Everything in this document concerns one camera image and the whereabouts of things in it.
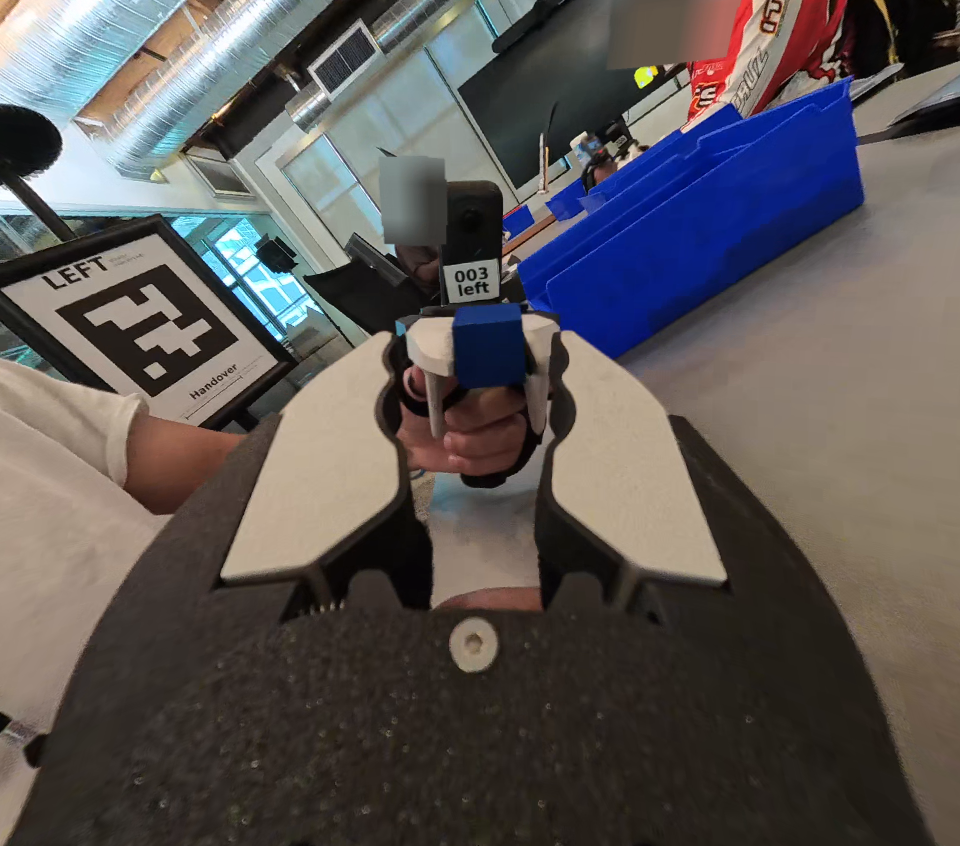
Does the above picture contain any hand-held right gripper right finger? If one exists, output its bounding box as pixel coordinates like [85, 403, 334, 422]
[534, 330, 730, 588]

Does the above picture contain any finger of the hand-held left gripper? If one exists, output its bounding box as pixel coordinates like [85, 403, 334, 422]
[523, 313, 564, 430]
[405, 319, 457, 379]

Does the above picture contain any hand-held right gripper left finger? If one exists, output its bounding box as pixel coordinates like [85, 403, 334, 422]
[219, 332, 412, 586]

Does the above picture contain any blue cube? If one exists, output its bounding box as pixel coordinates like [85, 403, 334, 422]
[452, 303, 526, 389]

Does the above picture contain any person's left forearm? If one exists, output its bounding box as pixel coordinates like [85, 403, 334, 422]
[123, 411, 252, 517]

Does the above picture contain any white air vent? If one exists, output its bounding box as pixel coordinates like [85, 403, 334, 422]
[306, 19, 382, 98]

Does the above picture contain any black bar speaker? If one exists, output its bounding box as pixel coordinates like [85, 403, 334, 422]
[491, 0, 595, 55]

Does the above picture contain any framed black-white marker sign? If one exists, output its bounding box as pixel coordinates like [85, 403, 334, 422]
[0, 214, 297, 430]

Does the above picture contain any black floor lamp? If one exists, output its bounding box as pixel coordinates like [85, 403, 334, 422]
[0, 103, 80, 243]

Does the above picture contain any dark flat mat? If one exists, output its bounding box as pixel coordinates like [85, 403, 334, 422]
[885, 82, 960, 140]

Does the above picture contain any black wall screen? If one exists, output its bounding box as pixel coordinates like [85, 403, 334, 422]
[457, 0, 680, 188]

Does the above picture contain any small action camera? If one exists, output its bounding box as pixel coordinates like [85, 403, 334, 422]
[581, 137, 624, 187]

